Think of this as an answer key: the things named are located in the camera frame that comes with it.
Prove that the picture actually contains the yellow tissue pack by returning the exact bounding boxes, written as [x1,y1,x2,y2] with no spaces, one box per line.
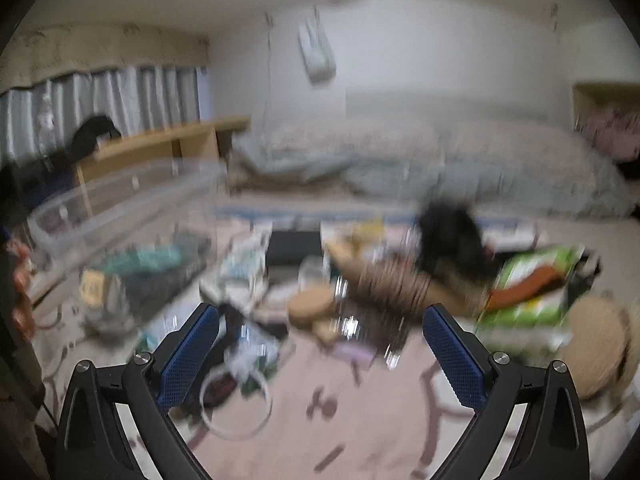
[79,269,112,308]

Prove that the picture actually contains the clear plastic storage bin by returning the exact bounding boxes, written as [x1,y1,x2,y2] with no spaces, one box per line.
[27,159,226,340]

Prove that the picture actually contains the beige fluffy plush toy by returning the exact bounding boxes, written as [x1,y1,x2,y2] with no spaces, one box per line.
[558,294,639,400]

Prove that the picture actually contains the green dotted plastic bag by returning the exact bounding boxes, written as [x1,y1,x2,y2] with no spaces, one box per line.
[475,245,585,340]

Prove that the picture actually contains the teal plastic bag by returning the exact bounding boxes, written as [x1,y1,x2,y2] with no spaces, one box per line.
[94,244,182,276]

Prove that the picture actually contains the purple notepad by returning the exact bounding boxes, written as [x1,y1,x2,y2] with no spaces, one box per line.
[331,341,376,370]

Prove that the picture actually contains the patterned bed sheet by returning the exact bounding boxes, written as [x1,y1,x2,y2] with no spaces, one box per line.
[29,194,640,480]

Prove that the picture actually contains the small wooden block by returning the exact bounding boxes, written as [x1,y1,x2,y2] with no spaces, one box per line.
[311,320,343,347]

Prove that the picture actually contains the black sun visor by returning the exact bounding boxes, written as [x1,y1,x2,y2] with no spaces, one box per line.
[65,115,122,164]

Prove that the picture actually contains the wooden bedside shelf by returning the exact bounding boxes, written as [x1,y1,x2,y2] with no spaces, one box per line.
[75,115,250,216]

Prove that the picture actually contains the grey blue duvet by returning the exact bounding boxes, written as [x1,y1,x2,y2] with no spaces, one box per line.
[228,136,634,219]

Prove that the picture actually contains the clear water bottle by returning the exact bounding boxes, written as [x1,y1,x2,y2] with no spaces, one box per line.
[37,94,58,156]

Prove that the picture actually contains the grey curtain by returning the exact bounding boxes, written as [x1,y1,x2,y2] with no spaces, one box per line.
[1,66,212,165]

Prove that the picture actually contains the black gift box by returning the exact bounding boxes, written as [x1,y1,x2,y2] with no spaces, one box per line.
[265,231,323,271]

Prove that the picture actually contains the clear plastic cup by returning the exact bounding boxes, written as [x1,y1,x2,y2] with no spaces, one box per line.
[297,255,331,290]

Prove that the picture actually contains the beige quilted pillow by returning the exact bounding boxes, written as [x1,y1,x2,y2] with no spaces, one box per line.
[448,120,597,191]
[265,116,445,166]

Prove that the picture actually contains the open wardrobe shelf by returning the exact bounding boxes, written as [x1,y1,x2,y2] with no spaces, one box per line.
[572,81,640,181]

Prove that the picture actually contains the white plastic ring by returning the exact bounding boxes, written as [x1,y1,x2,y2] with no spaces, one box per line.
[198,361,274,442]

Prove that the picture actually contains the brown leather strap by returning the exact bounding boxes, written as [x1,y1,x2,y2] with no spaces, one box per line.
[484,263,566,311]

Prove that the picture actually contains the cardboard cone with rope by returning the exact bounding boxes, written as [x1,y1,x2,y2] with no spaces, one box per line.
[324,240,489,318]

